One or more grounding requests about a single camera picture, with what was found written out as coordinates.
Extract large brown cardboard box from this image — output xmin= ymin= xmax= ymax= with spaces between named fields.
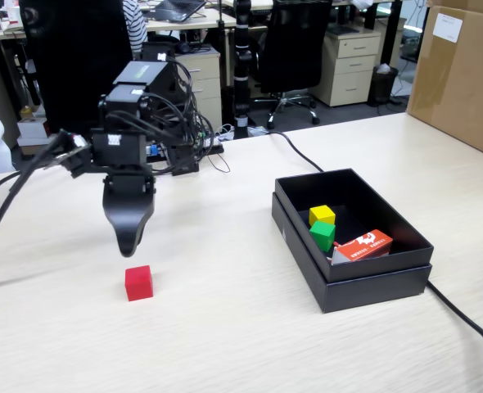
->
xmin=406 ymin=0 xmax=483 ymax=163

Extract black arm wire bundle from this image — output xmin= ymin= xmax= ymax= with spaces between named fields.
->
xmin=114 ymin=56 xmax=217 ymax=177

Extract green wooden cube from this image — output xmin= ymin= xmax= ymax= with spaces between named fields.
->
xmin=309 ymin=220 xmax=336 ymax=253

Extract yellow wooden cube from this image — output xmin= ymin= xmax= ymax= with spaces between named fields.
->
xmin=309 ymin=204 xmax=336 ymax=227

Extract electronics board with wires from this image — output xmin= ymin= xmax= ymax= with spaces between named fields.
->
xmin=200 ymin=125 xmax=226 ymax=156

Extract wrist camera on metal mount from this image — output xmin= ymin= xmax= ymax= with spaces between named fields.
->
xmin=40 ymin=129 xmax=93 ymax=179

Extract white power strip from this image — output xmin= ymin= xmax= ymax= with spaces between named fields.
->
xmin=219 ymin=124 xmax=268 ymax=139

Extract person in striped shirt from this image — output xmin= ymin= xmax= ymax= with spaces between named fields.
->
xmin=120 ymin=0 xmax=149 ymax=56

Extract thick black power cable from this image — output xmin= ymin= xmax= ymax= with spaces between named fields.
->
xmin=265 ymin=129 xmax=483 ymax=390

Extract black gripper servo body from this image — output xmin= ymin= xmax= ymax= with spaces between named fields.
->
xmin=90 ymin=133 xmax=155 ymax=178

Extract black pole with white bands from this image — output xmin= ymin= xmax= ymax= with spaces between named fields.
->
xmin=232 ymin=0 xmax=253 ymax=138

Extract beige office desk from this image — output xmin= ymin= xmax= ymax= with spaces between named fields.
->
xmin=0 ymin=7 xmax=239 ymax=43

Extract black trash bin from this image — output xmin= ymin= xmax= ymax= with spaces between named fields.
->
xmin=368 ymin=64 xmax=400 ymax=106

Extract black box lid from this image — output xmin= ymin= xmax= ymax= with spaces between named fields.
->
xmin=271 ymin=192 xmax=433 ymax=314

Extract black cardboard box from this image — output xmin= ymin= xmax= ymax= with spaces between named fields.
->
xmin=274 ymin=167 xmax=435 ymax=283

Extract tall black chair back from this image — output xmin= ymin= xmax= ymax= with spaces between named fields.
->
xmin=18 ymin=0 xmax=134 ymax=136

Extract black mesh office chair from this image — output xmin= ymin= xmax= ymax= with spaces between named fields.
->
xmin=251 ymin=0 xmax=333 ymax=130

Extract black laptop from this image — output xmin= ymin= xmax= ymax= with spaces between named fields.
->
xmin=149 ymin=0 xmax=208 ymax=24

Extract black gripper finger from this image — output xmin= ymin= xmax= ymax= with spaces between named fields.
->
xmin=102 ymin=174 xmax=157 ymax=258

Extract red and white carton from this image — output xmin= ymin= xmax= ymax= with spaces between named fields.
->
xmin=331 ymin=228 xmax=394 ymax=266

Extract red wooden cube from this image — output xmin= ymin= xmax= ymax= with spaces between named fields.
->
xmin=124 ymin=264 xmax=154 ymax=303

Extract beige drawer cabinet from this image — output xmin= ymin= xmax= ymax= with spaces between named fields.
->
xmin=175 ymin=47 xmax=223 ymax=132
xmin=309 ymin=30 xmax=382 ymax=108

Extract small boxes on floor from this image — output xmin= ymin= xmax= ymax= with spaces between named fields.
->
xmin=16 ymin=105 xmax=58 ymax=156

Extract thin black wire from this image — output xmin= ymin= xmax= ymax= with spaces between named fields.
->
xmin=204 ymin=153 xmax=231 ymax=174

